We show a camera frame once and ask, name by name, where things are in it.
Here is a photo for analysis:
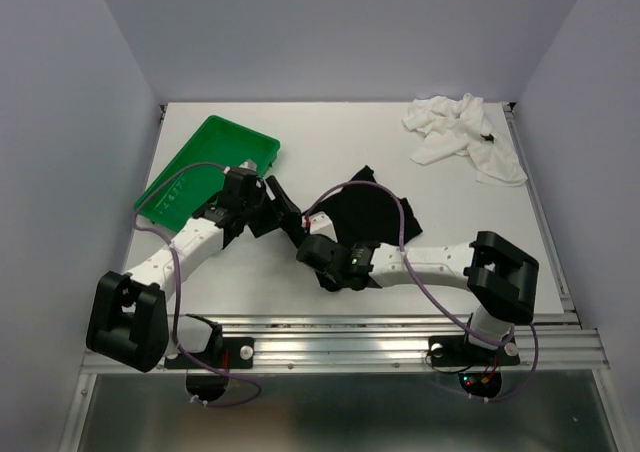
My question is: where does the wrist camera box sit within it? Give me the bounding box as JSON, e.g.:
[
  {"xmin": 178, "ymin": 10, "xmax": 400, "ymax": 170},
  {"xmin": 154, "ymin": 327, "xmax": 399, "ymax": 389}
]
[
  {"xmin": 296, "ymin": 212, "xmax": 349, "ymax": 276},
  {"xmin": 219, "ymin": 161, "xmax": 264, "ymax": 209}
]

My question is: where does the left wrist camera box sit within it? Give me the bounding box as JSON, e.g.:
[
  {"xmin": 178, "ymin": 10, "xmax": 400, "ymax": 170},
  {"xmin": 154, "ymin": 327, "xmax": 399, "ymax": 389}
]
[{"xmin": 219, "ymin": 161, "xmax": 264, "ymax": 209}]

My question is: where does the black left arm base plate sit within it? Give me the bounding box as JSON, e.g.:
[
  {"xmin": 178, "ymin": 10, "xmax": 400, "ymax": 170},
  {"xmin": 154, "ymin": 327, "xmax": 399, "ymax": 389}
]
[{"xmin": 164, "ymin": 336, "xmax": 255, "ymax": 370}]

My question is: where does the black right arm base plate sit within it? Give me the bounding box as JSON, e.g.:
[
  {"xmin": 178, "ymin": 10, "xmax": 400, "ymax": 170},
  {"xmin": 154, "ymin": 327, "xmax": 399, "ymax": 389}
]
[{"xmin": 427, "ymin": 335, "xmax": 520, "ymax": 369}]

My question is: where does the green plastic tray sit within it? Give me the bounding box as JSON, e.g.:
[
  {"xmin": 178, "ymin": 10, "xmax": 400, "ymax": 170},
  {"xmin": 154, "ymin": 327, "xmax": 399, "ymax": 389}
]
[{"xmin": 134, "ymin": 115, "xmax": 280, "ymax": 232}]

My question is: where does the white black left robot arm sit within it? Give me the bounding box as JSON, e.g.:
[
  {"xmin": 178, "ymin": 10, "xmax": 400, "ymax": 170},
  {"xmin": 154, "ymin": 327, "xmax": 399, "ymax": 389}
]
[{"xmin": 86, "ymin": 169, "xmax": 305, "ymax": 372}]

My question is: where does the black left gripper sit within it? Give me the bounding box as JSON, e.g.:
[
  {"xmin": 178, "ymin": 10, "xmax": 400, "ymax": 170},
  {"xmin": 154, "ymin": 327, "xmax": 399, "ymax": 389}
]
[{"xmin": 241, "ymin": 176, "xmax": 300, "ymax": 238}]

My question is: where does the white t shirt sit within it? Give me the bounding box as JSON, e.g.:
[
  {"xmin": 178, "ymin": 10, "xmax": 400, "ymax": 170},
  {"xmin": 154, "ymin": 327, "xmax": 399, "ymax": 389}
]
[{"xmin": 403, "ymin": 93, "xmax": 528, "ymax": 187}]

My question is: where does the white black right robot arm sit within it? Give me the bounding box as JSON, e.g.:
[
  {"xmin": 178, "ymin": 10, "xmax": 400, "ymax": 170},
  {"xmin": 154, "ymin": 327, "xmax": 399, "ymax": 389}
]
[{"xmin": 297, "ymin": 231, "xmax": 539, "ymax": 362}]

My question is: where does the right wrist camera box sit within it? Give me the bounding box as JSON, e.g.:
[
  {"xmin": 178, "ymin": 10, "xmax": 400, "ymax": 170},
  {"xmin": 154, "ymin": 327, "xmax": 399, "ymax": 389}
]
[{"xmin": 296, "ymin": 212, "xmax": 349, "ymax": 276}]

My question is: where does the black t shirt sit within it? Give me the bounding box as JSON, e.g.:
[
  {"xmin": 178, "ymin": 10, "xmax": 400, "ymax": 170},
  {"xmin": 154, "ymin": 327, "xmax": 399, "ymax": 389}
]
[{"xmin": 302, "ymin": 166, "xmax": 423, "ymax": 274}]

